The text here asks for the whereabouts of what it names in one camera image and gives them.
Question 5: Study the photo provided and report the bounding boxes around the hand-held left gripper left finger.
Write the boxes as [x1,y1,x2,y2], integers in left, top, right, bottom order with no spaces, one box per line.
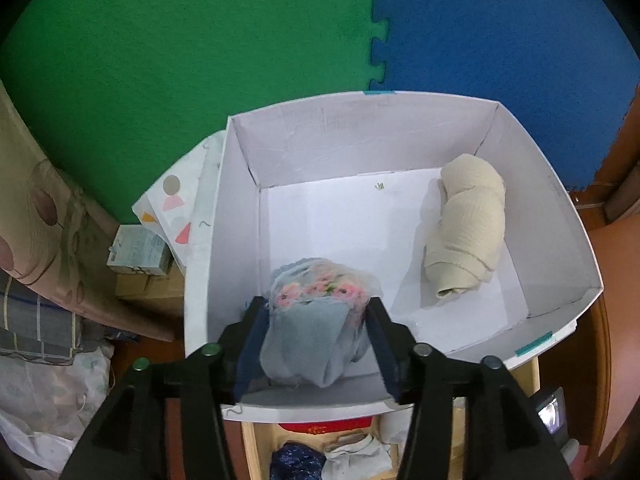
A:
[60,296,273,480]

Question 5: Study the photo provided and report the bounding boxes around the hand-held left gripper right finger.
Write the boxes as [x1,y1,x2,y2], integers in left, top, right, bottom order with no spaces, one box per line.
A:
[365,297,573,480]

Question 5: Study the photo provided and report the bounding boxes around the blue-grey floral underwear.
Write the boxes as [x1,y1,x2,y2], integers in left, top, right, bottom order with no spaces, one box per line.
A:
[259,257,383,387]

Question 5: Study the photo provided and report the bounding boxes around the red underwear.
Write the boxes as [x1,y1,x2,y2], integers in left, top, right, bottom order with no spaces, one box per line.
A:
[278,416,373,433]

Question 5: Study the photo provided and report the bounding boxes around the grey wooden drawer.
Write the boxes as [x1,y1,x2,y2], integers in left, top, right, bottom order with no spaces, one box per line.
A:
[240,355,543,480]

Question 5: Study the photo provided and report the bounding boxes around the white underwear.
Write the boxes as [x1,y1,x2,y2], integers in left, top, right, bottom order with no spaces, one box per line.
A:
[320,434,393,480]

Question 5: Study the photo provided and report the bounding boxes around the dark blue sparkly underwear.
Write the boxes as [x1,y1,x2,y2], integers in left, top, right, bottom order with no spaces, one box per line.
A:
[270,441,326,480]

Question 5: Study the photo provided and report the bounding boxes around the white shoe box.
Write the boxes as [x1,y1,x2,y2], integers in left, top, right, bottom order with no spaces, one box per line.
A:
[184,91,605,423]

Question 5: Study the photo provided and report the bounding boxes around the beige underwear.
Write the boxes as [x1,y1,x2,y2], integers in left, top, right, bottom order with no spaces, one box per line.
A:
[422,156,506,301]

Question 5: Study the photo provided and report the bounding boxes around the brown cardboard box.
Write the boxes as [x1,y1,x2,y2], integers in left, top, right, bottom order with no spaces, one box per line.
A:
[115,260,187,318]

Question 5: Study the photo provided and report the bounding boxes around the orange wooden headboard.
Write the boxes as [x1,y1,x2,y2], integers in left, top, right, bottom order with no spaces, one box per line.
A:
[570,110,640,466]

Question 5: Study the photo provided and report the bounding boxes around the teal and white carton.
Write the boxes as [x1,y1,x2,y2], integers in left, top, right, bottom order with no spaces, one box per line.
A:
[106,225,173,276]

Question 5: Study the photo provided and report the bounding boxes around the white plastic bag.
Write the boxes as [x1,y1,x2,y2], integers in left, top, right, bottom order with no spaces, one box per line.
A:
[0,345,116,476]

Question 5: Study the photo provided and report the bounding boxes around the grey plaid blanket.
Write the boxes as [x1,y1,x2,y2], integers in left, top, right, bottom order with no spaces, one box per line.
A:
[0,272,83,366]

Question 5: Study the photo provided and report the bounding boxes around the pink floral bedding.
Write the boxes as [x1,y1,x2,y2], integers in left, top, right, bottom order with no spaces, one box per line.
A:
[0,80,176,341]

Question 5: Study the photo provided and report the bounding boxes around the green foam mat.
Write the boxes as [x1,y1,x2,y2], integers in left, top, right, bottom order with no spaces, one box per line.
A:
[0,0,393,226]

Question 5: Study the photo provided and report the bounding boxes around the blue foam mat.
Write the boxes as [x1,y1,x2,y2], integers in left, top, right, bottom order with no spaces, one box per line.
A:
[372,0,640,193]

